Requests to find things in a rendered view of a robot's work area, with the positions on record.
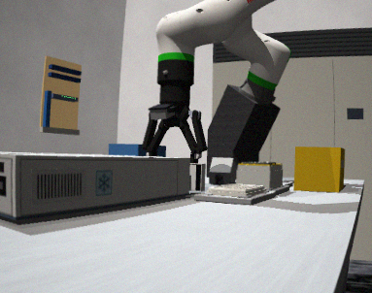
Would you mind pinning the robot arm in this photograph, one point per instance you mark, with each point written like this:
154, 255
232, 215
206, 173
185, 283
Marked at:
217, 21

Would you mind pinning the yellow bin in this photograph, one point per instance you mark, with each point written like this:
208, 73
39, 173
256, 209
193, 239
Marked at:
318, 169

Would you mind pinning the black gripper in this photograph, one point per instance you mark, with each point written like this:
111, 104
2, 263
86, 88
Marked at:
178, 93

